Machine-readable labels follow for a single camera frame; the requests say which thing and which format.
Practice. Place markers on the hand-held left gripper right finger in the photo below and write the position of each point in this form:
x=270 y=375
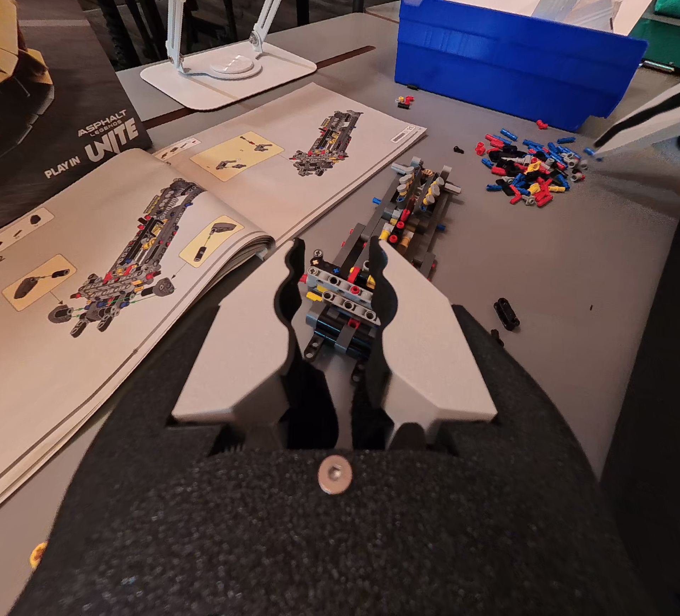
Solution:
x=435 y=361

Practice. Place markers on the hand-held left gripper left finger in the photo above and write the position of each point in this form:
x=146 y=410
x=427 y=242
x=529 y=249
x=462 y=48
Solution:
x=233 y=361

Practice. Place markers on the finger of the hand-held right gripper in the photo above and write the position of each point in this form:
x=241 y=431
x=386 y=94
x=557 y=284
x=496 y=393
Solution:
x=658 y=101
x=648 y=130

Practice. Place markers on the black lego connector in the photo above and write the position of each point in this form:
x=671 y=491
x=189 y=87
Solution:
x=506 y=313

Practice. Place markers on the pile of small lego pieces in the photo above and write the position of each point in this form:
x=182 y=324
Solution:
x=531 y=170

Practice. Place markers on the grey lego car chassis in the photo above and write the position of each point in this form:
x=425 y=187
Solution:
x=372 y=233

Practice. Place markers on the lego instruction booklet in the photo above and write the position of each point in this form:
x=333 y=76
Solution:
x=133 y=361

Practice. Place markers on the pile of yellow lego pieces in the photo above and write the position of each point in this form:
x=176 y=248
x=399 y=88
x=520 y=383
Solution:
x=37 y=555

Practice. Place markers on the lego set box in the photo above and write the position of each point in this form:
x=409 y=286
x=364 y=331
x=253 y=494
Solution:
x=53 y=69

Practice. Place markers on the green plastic bin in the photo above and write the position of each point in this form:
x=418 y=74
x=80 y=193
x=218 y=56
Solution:
x=664 y=26

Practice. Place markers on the blue plastic bin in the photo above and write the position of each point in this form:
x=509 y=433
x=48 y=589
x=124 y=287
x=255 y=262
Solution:
x=504 y=58

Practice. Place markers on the white document stand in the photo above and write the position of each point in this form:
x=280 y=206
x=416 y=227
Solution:
x=223 y=90

